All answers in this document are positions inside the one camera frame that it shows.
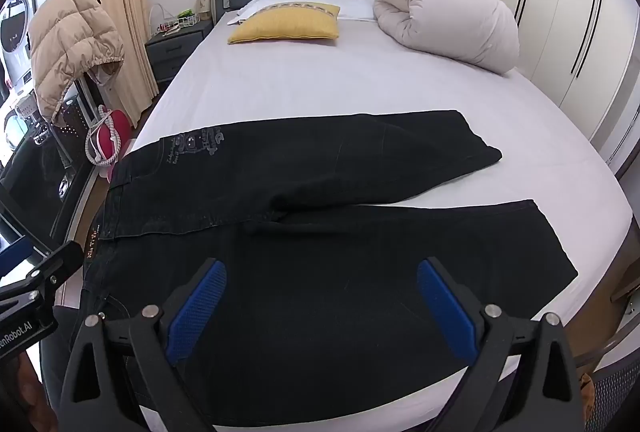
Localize grey mesh basket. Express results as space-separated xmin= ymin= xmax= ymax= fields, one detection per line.
xmin=580 ymin=354 xmax=640 ymax=432

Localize person's left forearm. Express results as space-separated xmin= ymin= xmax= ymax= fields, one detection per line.
xmin=15 ymin=354 xmax=57 ymax=432

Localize white pillow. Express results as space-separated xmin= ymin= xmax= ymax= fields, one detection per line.
xmin=227 ymin=0 xmax=377 ymax=25

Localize grey nightstand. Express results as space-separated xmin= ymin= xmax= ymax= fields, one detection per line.
xmin=145 ymin=19 xmax=216 ymax=82

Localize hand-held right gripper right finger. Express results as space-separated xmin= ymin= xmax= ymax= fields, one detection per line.
xmin=416 ymin=257 xmax=586 ymax=432

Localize black pants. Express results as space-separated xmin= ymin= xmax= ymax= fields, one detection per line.
xmin=82 ymin=110 xmax=579 ymax=428

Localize white washing machine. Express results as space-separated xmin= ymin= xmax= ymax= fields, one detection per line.
xmin=0 ymin=0 xmax=37 ymax=80

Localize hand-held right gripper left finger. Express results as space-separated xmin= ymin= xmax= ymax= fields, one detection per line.
xmin=59 ymin=257 xmax=228 ymax=432

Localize rolled white duvet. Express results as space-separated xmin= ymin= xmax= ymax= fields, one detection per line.
xmin=374 ymin=0 xmax=521 ymax=75

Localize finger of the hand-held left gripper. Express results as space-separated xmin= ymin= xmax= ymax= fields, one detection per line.
xmin=0 ymin=239 xmax=85 ymax=313
xmin=0 ymin=197 xmax=51 ymax=285

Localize yellow pillow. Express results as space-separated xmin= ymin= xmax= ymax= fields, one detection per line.
xmin=227 ymin=3 xmax=342 ymax=45

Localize white wardrobe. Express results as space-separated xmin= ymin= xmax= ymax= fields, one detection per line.
xmin=492 ymin=0 xmax=640 ymax=175

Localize white wire basket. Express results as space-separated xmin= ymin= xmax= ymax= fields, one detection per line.
xmin=149 ymin=3 xmax=199 ymax=35

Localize beige puffer jacket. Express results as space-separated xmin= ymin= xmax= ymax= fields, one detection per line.
xmin=27 ymin=0 xmax=125 ymax=123

